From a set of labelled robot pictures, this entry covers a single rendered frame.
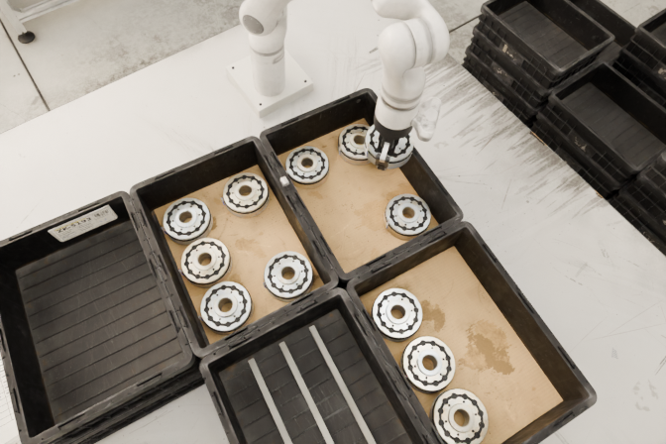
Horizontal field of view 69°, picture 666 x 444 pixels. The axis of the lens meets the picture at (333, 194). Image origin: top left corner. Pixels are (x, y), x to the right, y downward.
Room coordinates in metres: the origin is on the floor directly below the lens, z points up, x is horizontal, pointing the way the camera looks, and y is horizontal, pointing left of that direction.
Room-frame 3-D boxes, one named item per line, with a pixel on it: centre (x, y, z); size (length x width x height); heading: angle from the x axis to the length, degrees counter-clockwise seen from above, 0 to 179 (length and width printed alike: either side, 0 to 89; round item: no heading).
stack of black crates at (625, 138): (1.11, -1.00, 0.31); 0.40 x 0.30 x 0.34; 38
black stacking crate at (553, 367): (0.20, -0.26, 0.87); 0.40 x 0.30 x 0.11; 32
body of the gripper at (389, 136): (0.55, -0.11, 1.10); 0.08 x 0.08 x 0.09
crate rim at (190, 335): (0.38, 0.20, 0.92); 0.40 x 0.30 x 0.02; 32
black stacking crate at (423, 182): (0.54, -0.05, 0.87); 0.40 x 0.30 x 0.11; 32
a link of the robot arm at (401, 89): (0.54, -0.10, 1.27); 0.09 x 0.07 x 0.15; 113
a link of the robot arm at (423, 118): (0.54, -0.12, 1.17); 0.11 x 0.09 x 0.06; 75
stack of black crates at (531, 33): (1.42, -0.75, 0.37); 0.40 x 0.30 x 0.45; 38
